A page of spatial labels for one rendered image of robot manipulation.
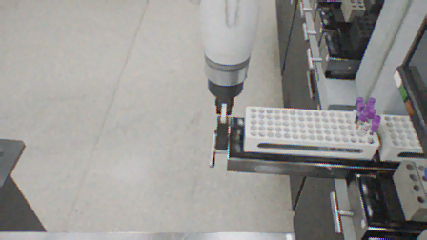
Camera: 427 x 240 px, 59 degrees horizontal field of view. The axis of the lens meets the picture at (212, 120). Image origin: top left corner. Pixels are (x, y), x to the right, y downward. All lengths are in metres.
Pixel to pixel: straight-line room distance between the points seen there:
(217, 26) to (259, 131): 0.30
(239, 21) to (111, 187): 1.33
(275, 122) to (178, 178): 1.00
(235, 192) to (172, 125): 0.53
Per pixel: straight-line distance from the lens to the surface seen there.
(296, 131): 0.89
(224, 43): 0.67
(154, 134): 2.00
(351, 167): 0.93
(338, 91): 1.21
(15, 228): 1.26
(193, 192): 1.78
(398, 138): 0.94
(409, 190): 0.86
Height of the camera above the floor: 1.50
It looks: 47 degrees down
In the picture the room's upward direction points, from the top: 2 degrees clockwise
